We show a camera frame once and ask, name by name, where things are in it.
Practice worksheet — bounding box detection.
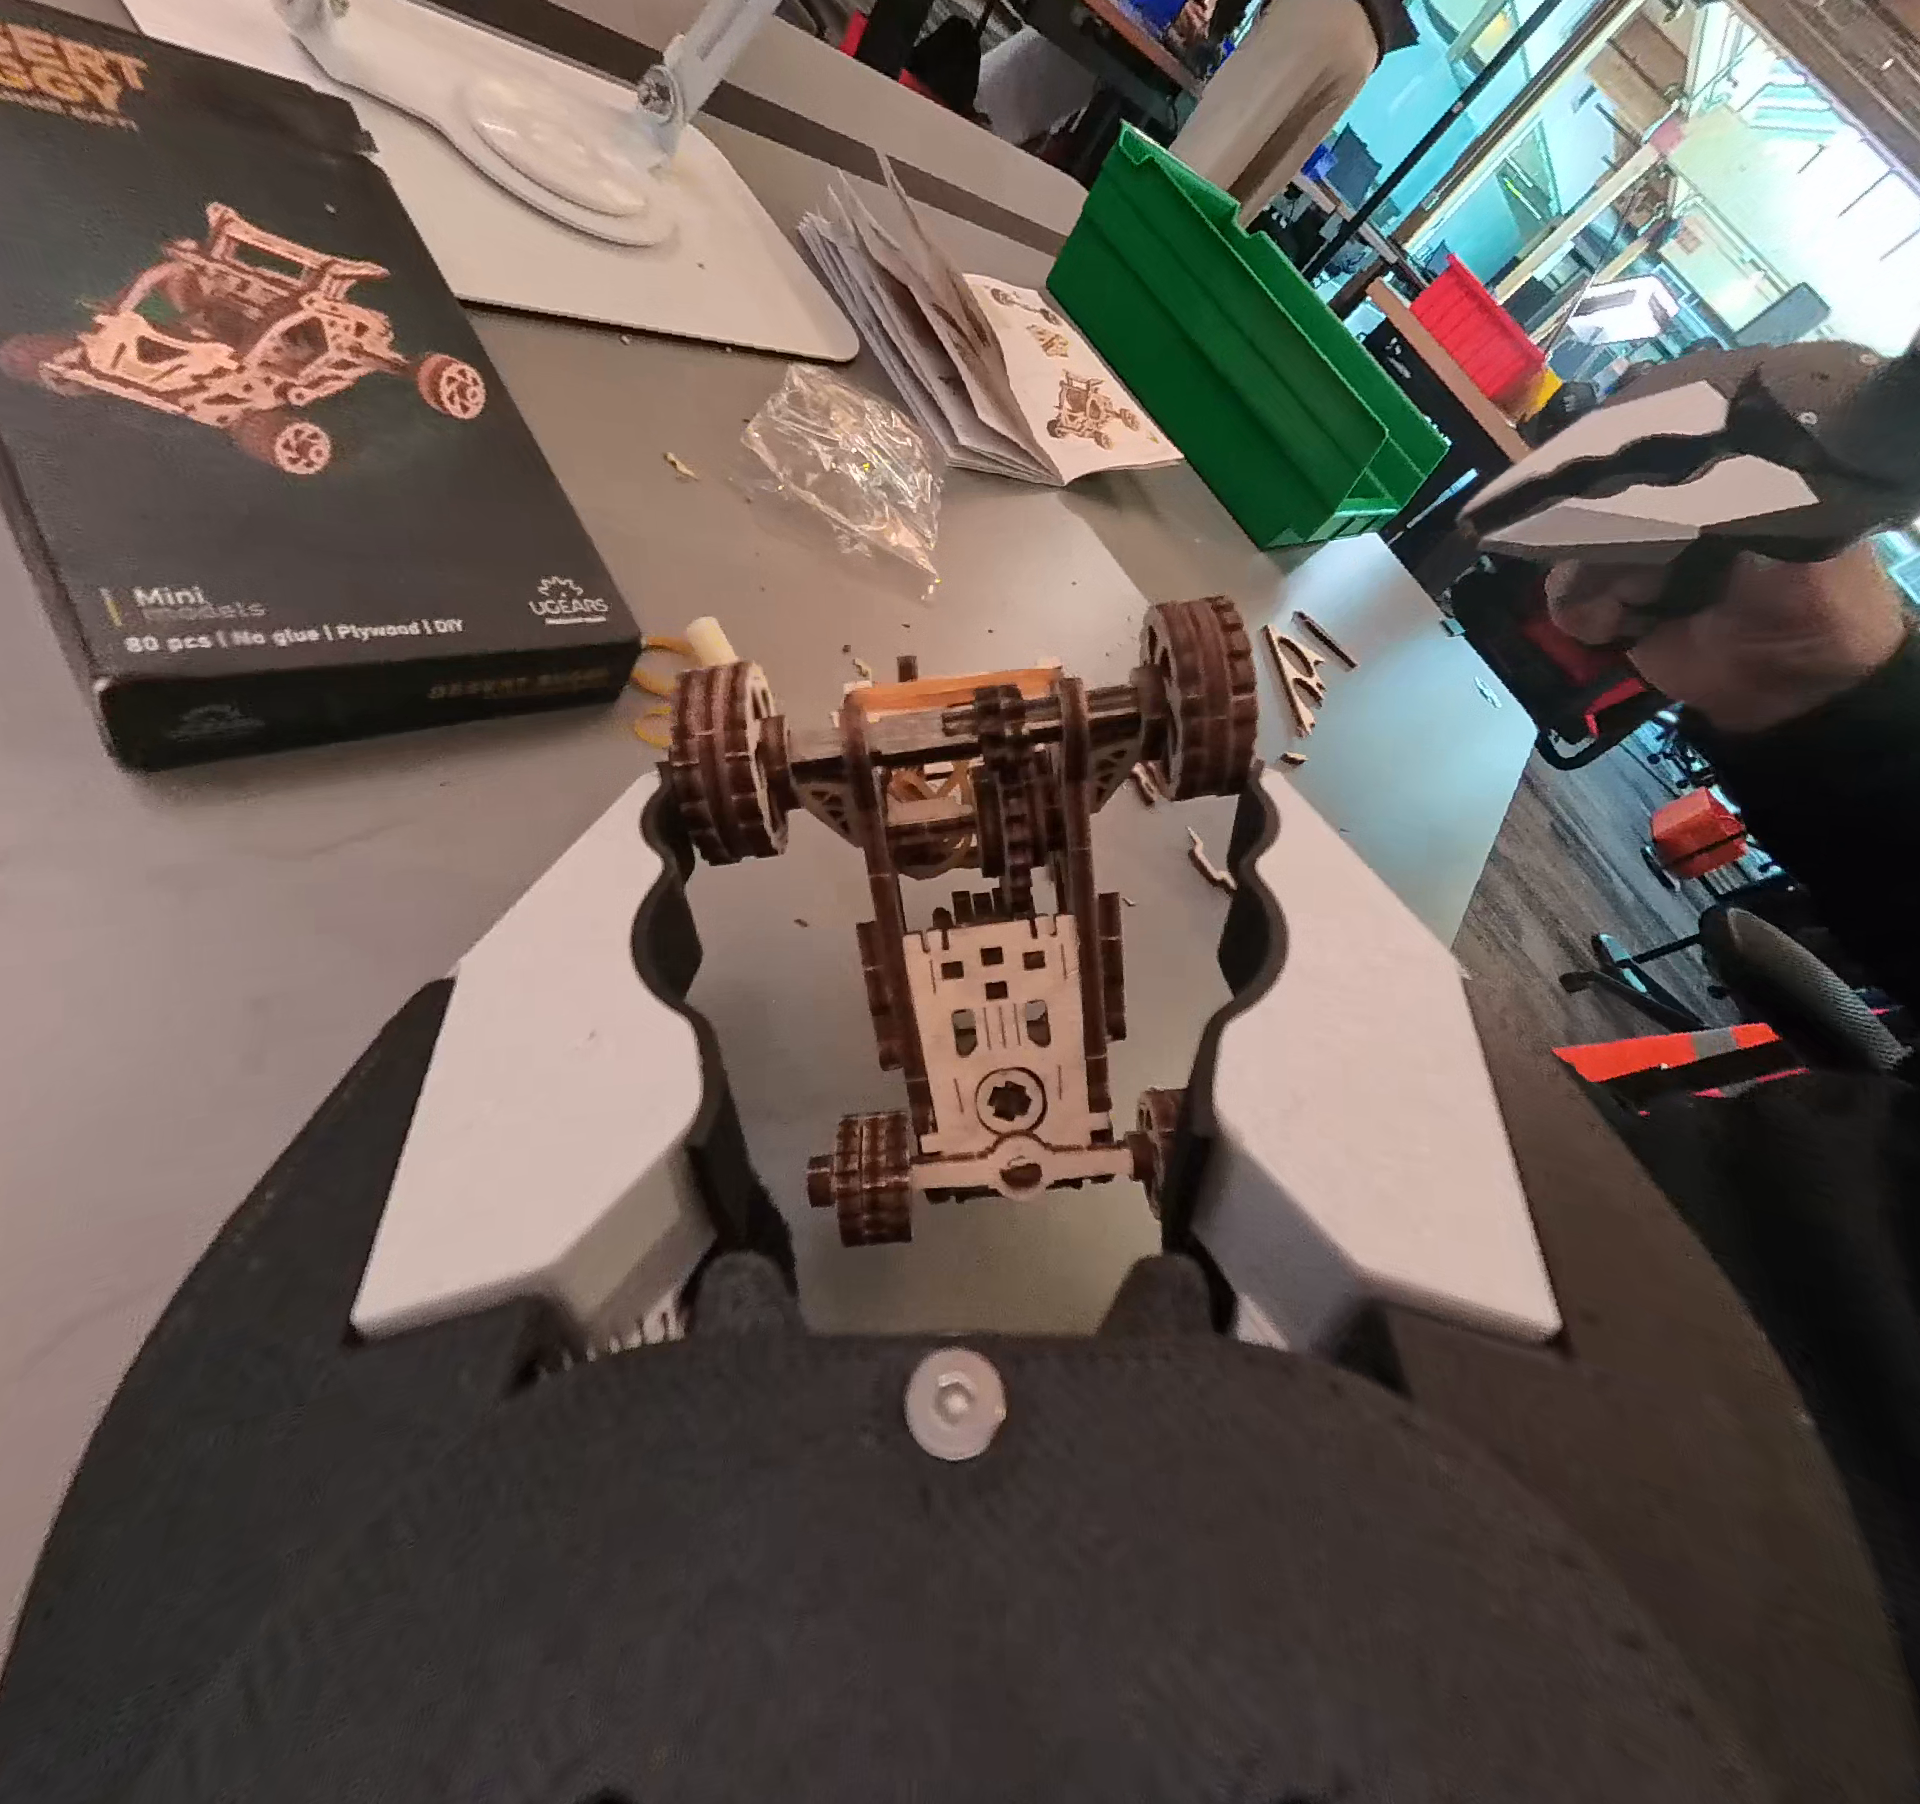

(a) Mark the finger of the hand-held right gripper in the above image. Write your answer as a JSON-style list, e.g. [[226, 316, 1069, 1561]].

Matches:
[[1457, 376, 1780, 526], [1475, 454, 1866, 552]]

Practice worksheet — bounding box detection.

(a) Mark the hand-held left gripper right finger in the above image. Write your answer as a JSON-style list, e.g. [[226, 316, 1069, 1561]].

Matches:
[[1166, 765, 1569, 1349]]

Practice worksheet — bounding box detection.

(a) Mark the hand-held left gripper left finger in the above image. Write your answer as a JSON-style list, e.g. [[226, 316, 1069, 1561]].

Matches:
[[346, 770, 795, 1349]]

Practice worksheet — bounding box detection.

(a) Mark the wooden buggy model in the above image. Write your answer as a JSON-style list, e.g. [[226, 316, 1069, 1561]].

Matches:
[[661, 593, 1261, 1252]]

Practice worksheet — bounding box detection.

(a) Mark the person's right forearm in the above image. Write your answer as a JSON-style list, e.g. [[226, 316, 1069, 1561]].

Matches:
[[1703, 666, 1920, 997]]

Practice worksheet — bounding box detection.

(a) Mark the black model kit box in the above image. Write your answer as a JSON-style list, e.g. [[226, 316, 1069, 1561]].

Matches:
[[0, 0, 643, 770]]

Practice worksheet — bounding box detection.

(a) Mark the person's right hand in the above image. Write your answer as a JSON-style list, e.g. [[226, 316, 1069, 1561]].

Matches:
[[1548, 527, 1893, 746]]

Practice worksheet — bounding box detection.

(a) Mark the red plastic bin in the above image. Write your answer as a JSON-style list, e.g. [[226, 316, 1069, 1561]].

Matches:
[[1411, 250, 1551, 398]]

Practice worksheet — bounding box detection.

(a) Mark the black and red office chair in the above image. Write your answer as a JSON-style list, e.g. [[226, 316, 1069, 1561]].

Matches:
[[1447, 552, 1670, 770]]

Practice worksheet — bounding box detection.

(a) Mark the orange traffic cone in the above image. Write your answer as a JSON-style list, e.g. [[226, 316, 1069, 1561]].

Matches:
[[1551, 1022, 1821, 1120]]

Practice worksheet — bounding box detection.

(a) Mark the orange rubber band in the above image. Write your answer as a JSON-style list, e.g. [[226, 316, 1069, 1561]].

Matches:
[[626, 640, 688, 751]]

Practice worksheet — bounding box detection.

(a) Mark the flat wooden triangular part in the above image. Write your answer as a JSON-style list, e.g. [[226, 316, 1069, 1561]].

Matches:
[[1261, 609, 1362, 751]]

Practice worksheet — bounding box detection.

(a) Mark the green plastic bin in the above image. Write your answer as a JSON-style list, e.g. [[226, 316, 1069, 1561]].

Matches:
[[1044, 122, 1457, 552]]

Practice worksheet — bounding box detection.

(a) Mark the person's black clothing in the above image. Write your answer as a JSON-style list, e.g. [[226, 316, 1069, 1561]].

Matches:
[[1619, 1066, 1920, 1759]]

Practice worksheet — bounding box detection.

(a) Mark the white instruction booklet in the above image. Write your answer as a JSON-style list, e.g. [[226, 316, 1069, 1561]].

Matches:
[[795, 151, 1188, 487]]

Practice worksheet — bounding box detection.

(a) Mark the clear plastic bag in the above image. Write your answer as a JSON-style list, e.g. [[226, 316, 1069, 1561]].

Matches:
[[738, 364, 948, 593]]

